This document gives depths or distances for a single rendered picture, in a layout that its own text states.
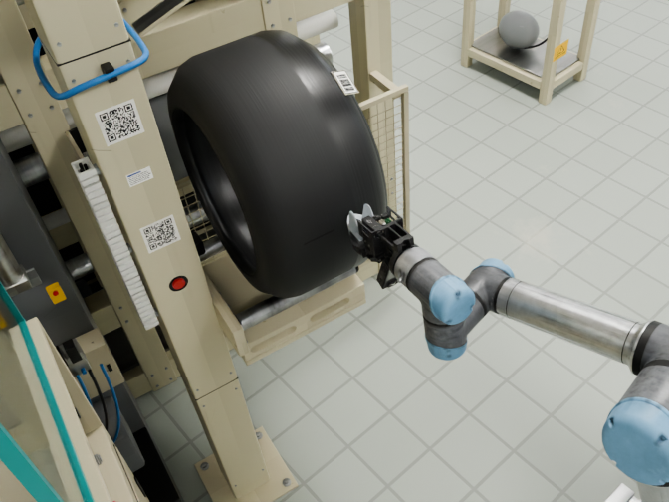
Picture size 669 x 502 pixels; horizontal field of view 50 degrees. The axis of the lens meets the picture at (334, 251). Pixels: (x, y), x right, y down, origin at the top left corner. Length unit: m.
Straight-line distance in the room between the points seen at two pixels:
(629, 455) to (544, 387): 1.59
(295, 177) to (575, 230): 2.05
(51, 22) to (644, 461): 1.13
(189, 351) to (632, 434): 1.11
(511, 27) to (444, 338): 2.94
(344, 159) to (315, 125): 0.09
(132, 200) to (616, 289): 2.12
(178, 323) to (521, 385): 1.41
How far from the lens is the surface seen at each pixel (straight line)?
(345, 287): 1.85
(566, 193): 3.46
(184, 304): 1.73
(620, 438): 1.15
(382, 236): 1.34
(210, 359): 1.91
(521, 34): 4.06
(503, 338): 2.84
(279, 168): 1.40
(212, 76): 1.51
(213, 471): 2.60
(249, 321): 1.75
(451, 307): 1.22
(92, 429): 1.70
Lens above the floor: 2.26
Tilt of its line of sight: 46 degrees down
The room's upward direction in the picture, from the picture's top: 7 degrees counter-clockwise
